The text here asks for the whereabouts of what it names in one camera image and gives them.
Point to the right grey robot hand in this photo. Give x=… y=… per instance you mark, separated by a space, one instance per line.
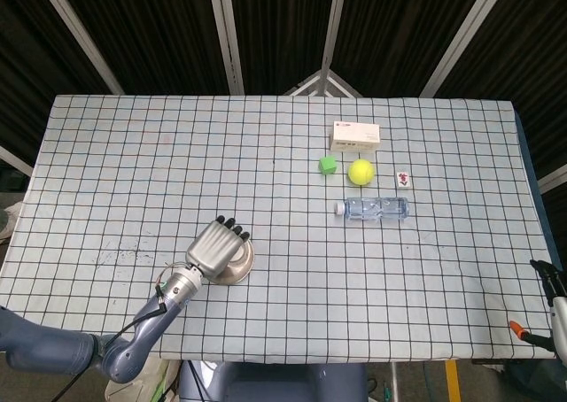
x=559 y=322

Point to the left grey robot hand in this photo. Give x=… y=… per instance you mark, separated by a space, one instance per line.
x=212 y=251

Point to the round metal plate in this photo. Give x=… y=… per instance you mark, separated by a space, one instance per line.
x=237 y=274

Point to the light blue checked tablecloth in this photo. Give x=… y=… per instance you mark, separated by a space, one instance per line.
x=332 y=278

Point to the green cube block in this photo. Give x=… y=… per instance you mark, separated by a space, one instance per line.
x=328 y=165

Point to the blue-grey robot torso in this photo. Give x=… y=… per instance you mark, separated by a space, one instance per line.
x=274 y=384

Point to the yellow tennis ball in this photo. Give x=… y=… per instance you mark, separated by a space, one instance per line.
x=361 y=172

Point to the clear plastic water bottle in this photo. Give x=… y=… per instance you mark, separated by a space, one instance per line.
x=376 y=208

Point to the white cardboard medicine box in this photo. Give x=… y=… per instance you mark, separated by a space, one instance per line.
x=355 y=135

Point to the white mahjong tile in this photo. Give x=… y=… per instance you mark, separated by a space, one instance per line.
x=403 y=179

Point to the white crumpled cloth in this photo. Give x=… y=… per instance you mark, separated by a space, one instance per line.
x=10 y=220

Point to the grey aluminium frame post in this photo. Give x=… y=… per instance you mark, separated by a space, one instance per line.
x=553 y=178
x=226 y=34
x=80 y=34
x=334 y=25
x=469 y=25
x=13 y=159

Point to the aluminium triangular frame brace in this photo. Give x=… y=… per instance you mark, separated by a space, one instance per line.
x=305 y=84

